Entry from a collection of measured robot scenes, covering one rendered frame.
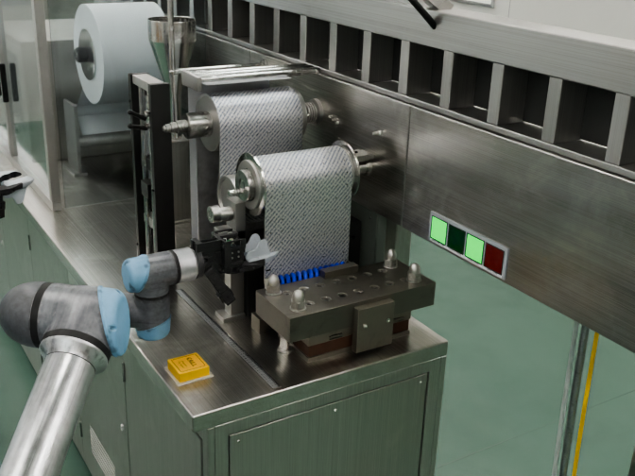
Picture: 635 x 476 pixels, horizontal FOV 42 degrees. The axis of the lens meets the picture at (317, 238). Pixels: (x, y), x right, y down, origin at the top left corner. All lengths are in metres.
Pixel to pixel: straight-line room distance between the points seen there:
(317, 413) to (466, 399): 1.68
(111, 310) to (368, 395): 0.74
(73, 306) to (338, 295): 0.69
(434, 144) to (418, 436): 0.73
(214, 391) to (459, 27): 0.91
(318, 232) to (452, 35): 0.56
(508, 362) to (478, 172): 2.12
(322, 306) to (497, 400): 1.78
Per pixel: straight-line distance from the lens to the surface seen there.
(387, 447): 2.06
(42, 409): 1.37
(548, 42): 1.61
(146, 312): 1.83
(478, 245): 1.79
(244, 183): 1.91
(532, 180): 1.65
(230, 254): 1.85
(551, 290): 1.67
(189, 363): 1.84
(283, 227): 1.93
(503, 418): 3.41
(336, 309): 1.84
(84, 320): 1.42
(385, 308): 1.90
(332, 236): 2.01
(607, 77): 1.52
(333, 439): 1.94
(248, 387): 1.79
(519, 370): 3.75
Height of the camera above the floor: 1.86
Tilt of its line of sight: 22 degrees down
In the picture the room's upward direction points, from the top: 2 degrees clockwise
